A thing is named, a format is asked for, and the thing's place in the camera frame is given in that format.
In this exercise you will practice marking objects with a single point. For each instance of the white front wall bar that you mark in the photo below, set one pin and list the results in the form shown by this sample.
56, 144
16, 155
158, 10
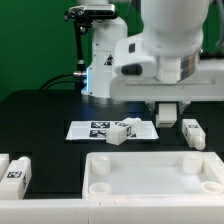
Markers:
130, 211

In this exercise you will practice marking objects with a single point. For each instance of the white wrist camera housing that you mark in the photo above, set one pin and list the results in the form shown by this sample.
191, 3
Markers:
131, 59

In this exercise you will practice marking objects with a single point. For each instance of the white block far left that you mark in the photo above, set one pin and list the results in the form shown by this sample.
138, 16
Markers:
4, 163

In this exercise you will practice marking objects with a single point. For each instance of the white marker base plate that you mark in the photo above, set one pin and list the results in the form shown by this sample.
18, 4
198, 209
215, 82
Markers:
96, 130

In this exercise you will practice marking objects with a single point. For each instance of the white desk top tray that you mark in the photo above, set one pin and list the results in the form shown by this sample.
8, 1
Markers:
148, 174

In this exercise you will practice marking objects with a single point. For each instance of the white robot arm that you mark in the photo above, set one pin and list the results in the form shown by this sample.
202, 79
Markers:
159, 64

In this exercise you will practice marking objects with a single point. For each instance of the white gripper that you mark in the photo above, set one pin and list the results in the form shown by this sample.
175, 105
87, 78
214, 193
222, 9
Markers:
206, 84

